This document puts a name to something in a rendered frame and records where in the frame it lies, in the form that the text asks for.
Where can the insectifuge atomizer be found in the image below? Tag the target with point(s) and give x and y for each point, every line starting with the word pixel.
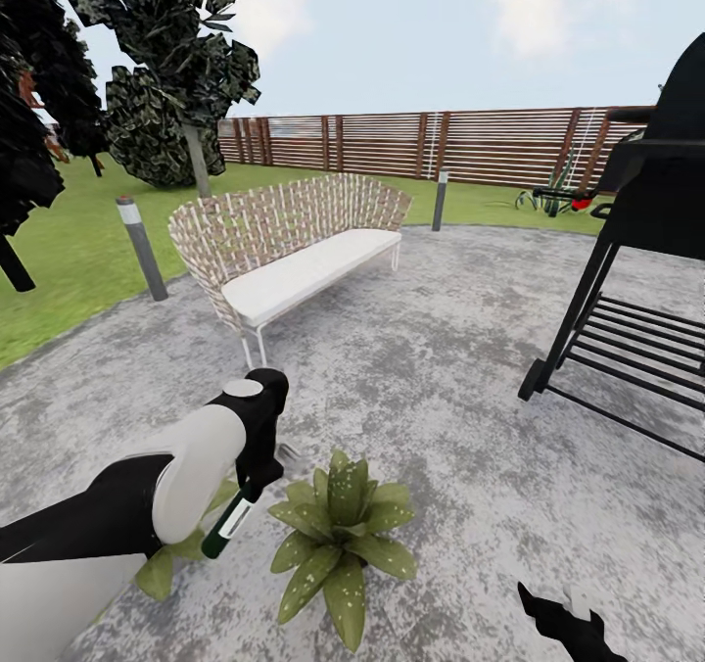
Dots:
pixel 229 522

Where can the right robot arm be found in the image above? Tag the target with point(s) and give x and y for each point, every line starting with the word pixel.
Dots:
pixel 573 623

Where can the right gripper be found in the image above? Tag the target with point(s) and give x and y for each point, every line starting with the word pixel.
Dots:
pixel 553 621

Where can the pot plant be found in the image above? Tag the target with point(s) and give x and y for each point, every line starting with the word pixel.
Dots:
pixel 337 525
pixel 154 578

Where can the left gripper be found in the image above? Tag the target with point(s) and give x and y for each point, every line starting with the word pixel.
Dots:
pixel 257 464

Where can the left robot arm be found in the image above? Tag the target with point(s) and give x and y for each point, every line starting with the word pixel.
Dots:
pixel 61 566

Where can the charcoal grill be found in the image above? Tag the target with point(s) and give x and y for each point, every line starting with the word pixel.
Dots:
pixel 659 186

